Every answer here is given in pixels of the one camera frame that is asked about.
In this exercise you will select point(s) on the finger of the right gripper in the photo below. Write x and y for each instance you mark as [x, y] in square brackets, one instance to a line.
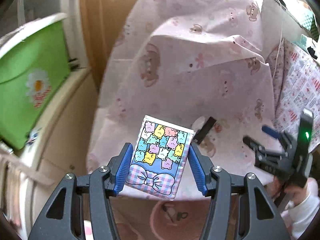
[258, 149]
[271, 132]

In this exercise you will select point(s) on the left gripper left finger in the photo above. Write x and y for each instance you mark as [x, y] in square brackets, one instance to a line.
[62, 217]

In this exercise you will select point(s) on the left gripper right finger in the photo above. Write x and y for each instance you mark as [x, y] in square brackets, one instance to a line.
[257, 218]

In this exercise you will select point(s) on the black sachet wrapper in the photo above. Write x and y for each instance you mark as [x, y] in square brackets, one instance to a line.
[201, 133]

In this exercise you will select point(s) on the colourful tissue pack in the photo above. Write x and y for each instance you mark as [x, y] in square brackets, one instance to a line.
[159, 158]

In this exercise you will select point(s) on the person right hand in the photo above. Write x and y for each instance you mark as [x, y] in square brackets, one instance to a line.
[298, 194]

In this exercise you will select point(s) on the pink plastic waste basket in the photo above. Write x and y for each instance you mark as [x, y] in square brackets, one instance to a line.
[189, 228]

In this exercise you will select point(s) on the printed strawberry quilt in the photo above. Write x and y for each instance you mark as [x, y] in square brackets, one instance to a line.
[296, 86]

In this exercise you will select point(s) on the white cabinet shelf unit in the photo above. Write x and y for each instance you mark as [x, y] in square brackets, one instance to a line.
[58, 143]

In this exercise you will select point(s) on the pink cartoon bed sheet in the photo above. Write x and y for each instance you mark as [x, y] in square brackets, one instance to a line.
[178, 60]

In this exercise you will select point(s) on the green plastic storage box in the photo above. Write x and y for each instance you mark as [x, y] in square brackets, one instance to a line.
[34, 64]

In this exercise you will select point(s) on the wooden door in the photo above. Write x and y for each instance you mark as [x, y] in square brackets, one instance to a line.
[102, 21]

